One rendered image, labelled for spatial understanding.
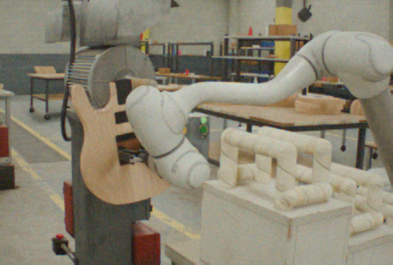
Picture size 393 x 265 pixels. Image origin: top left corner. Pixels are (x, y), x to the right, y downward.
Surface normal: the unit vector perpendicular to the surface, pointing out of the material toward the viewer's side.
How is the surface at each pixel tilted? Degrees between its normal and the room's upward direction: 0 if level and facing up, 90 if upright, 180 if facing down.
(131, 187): 89
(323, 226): 90
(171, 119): 86
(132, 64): 83
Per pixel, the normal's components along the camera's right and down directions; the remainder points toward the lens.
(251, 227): -0.86, 0.03
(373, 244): 0.51, 0.11
